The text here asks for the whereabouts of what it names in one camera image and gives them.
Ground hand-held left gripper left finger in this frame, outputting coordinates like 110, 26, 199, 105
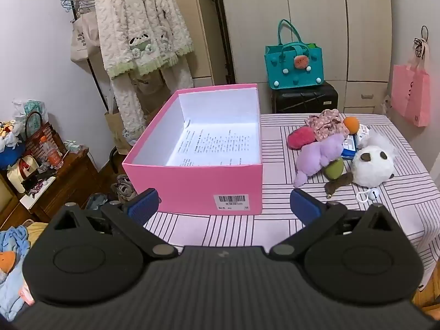
48, 188, 179, 260

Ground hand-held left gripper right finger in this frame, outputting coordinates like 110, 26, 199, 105
270, 188, 401, 260

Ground brown plush piece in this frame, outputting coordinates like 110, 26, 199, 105
324, 172, 354, 199

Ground green round plush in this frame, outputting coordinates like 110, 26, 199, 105
325, 157, 344, 180

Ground purple plush toy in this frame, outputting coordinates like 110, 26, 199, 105
293, 133, 346, 188

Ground pink cardboard box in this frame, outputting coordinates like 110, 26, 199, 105
122, 83, 264, 215

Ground pink fuzzy plush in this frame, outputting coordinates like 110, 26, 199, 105
287, 126, 316, 150

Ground blue wet wipes packet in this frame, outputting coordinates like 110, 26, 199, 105
340, 134, 360, 160

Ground white panda plush toy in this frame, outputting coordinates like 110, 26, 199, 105
351, 131, 399, 188

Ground floral fabric scrunchie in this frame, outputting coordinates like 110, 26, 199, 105
305, 109, 349, 142

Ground white tissue packet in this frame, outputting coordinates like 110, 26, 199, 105
354, 125, 373, 147

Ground wooden nightstand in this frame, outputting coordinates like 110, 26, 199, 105
19, 148, 102, 222

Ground brown paper bag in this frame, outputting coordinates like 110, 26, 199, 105
104, 100, 134, 155

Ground mint green gift box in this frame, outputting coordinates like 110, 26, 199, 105
64, 139, 86, 153

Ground striped tablecloth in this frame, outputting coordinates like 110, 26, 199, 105
142, 113, 440, 303

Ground orange drink bottle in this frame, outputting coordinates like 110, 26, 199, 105
40, 136, 64, 170

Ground black suitcase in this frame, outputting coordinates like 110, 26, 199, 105
271, 82, 340, 114

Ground woven basket bag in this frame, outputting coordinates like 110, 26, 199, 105
23, 111, 59, 160

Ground cream bag red ribbon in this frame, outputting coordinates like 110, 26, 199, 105
7, 156, 40, 193

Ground black coat rack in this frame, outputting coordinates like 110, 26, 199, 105
69, 0, 114, 111

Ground blue blanket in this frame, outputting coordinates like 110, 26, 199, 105
0, 225, 35, 320

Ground teal tote bag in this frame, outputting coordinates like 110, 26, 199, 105
264, 19, 325, 90

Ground patterned plastic bag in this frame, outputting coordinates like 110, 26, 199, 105
13, 99, 47, 128

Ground orange plush toy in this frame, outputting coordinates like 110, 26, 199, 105
0, 250, 17, 273

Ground flower bouquet blue box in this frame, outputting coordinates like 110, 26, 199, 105
0, 120, 26, 171

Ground pink shopping bag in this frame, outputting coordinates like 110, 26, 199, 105
392, 43, 431, 128

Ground canvas tote bag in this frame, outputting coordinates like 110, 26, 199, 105
70, 0, 104, 73

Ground fluffy cream pajama top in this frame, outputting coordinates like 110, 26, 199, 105
93, 0, 194, 78

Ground cream wardrobe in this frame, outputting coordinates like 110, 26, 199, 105
191, 0, 394, 116

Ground white bell keychain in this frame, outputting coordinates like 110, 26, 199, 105
356, 187, 381, 203

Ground blue wire hangers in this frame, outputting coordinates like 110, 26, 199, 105
61, 0, 95, 12

